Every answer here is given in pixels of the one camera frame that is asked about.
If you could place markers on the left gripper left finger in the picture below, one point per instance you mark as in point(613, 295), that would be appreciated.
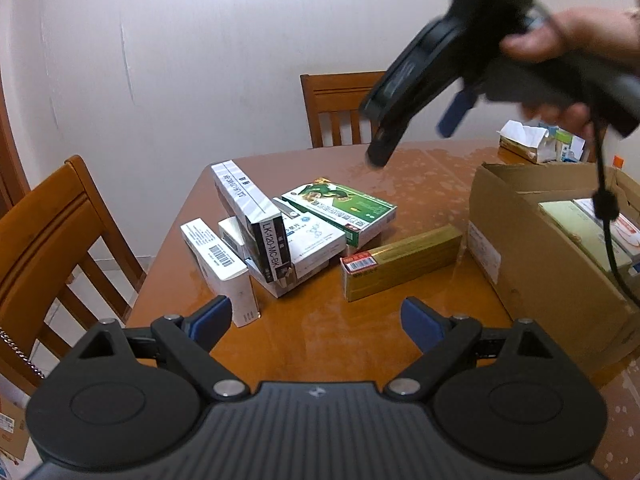
point(184, 344)

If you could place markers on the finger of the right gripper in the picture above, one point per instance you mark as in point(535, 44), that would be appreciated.
point(387, 145)
point(460, 105)

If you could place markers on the white barcode box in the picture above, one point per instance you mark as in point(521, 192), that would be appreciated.
point(224, 272)

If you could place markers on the tissue pack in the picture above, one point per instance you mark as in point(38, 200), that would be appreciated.
point(535, 144)

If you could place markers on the green white medicine box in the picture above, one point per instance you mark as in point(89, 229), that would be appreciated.
point(360, 216)

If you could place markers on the person's right hand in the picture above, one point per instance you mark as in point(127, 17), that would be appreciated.
point(612, 34)

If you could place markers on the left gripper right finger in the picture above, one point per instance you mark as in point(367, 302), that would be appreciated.
point(447, 346)

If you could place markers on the wooden chair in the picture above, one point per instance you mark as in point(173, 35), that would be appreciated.
point(335, 95)
point(44, 239)

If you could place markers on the wooden chair left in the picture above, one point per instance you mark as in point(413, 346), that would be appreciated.
point(44, 239)

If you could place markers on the small white box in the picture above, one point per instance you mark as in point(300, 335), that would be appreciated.
point(230, 232)

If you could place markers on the small green lid bottle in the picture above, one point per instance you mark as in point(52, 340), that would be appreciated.
point(563, 145)

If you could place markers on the light green box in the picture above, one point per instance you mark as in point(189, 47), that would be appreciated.
point(586, 234)

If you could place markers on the white red medicine box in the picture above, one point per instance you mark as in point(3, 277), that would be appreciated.
point(625, 235)

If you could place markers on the white flat medicine box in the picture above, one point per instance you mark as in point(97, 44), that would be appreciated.
point(313, 242)

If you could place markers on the gold long box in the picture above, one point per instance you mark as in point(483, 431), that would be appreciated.
point(371, 271)

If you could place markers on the wooden chair far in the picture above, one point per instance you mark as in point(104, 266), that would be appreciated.
point(335, 95)

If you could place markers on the brown cardboard box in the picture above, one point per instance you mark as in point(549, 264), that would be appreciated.
point(538, 271)

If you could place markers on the tall white black box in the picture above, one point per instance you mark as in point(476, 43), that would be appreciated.
point(260, 219)

